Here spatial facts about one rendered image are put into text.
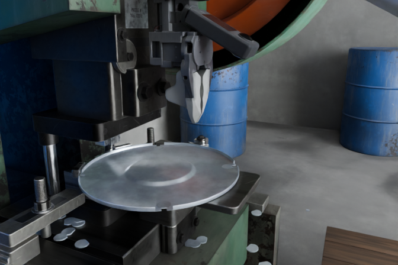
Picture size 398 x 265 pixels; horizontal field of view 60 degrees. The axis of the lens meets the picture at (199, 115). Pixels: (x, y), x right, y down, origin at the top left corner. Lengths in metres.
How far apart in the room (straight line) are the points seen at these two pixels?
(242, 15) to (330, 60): 2.99
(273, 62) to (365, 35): 0.94
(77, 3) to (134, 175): 0.31
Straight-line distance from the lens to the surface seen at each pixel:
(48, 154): 0.69
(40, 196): 0.62
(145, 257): 0.63
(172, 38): 0.55
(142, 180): 0.61
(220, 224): 0.75
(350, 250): 1.29
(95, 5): 0.48
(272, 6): 0.87
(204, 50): 0.57
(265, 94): 4.00
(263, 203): 0.85
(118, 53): 0.53
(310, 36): 3.85
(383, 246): 1.35
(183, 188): 0.59
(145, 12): 0.65
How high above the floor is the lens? 1.04
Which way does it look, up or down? 14 degrees down
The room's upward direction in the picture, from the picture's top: straight up
